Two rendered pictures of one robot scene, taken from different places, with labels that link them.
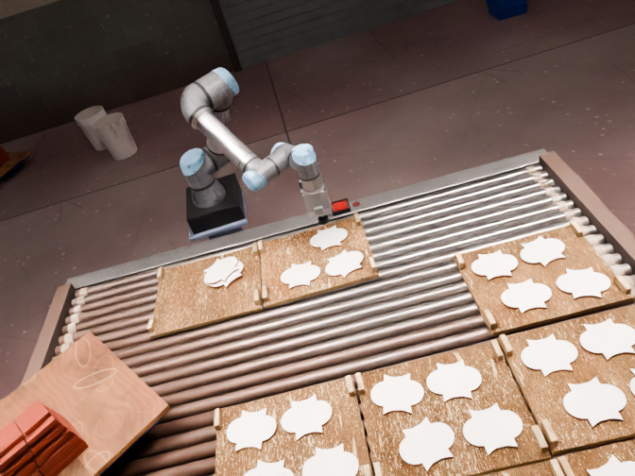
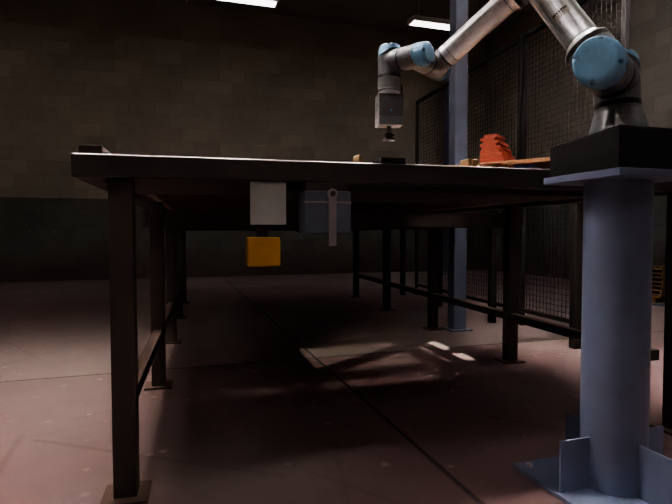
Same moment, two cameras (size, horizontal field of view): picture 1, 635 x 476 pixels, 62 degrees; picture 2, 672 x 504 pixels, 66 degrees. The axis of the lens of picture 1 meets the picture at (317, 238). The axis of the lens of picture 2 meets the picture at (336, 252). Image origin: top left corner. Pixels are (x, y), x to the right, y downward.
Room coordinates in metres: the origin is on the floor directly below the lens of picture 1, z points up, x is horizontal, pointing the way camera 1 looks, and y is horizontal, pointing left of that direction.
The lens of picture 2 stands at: (3.20, -0.77, 0.71)
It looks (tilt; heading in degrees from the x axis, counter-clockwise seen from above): 2 degrees down; 162
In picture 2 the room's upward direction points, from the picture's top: straight up
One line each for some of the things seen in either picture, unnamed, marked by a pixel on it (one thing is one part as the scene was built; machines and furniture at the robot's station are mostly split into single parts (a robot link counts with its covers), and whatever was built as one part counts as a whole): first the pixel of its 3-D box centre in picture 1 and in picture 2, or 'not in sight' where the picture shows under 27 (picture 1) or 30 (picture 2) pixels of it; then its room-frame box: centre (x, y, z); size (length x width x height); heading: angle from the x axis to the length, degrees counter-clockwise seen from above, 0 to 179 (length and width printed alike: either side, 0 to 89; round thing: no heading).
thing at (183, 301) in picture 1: (208, 288); not in sight; (1.52, 0.45, 0.93); 0.41 x 0.35 x 0.02; 85
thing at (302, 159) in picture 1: (305, 161); (390, 62); (1.58, -0.04, 1.29); 0.09 x 0.08 x 0.11; 31
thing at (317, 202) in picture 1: (316, 200); (389, 109); (1.57, -0.04, 1.13); 0.10 x 0.09 x 0.16; 170
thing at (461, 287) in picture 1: (317, 326); not in sight; (1.21, 0.09, 0.90); 1.95 x 0.05 x 0.05; 86
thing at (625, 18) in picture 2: not in sight; (486, 187); (-0.64, 1.88, 1.11); 3.04 x 0.03 x 2.21; 176
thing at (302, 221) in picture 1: (301, 226); (441, 176); (1.78, 0.05, 0.89); 2.08 x 0.09 x 0.06; 86
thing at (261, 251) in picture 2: not in sight; (262, 223); (1.75, -0.51, 0.74); 0.09 x 0.08 x 0.24; 86
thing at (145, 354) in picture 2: not in sight; (171, 276); (-0.38, -0.73, 0.43); 4.01 x 0.12 x 0.85; 176
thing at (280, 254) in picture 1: (315, 259); not in sight; (1.50, 0.03, 0.93); 0.41 x 0.35 x 0.02; 87
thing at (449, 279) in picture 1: (316, 314); not in sight; (1.26, 0.08, 0.90); 1.95 x 0.05 x 0.05; 86
